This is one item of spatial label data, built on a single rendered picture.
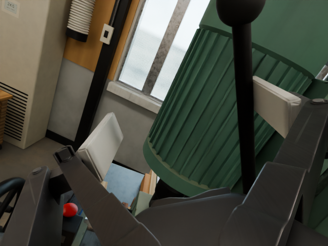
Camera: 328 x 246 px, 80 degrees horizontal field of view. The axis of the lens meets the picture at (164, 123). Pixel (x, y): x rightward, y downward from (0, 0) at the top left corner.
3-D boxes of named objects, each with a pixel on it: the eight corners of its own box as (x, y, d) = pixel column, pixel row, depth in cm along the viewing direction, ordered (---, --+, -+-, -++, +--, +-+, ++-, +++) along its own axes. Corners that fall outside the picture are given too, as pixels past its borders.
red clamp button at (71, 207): (65, 203, 40) (66, 199, 40) (79, 207, 41) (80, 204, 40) (57, 215, 38) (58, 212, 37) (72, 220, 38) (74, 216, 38)
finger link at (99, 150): (103, 182, 14) (93, 184, 14) (124, 137, 21) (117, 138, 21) (86, 148, 13) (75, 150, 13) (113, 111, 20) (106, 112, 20)
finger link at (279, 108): (288, 100, 11) (302, 97, 11) (247, 77, 18) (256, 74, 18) (289, 144, 13) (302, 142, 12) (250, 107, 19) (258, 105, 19)
